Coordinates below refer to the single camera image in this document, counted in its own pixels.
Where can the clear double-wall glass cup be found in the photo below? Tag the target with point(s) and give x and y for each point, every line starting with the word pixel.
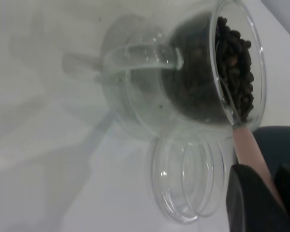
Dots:
pixel 140 96

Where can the small clear glass dish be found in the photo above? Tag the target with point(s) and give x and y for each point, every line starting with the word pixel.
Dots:
pixel 174 174

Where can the dark grey ceramic mug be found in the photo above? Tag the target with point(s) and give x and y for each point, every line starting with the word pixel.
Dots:
pixel 278 145

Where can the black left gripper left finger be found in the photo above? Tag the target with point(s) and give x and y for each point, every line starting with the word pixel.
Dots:
pixel 249 207

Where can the dark coffee beans heap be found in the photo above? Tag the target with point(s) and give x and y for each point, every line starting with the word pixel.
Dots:
pixel 239 72

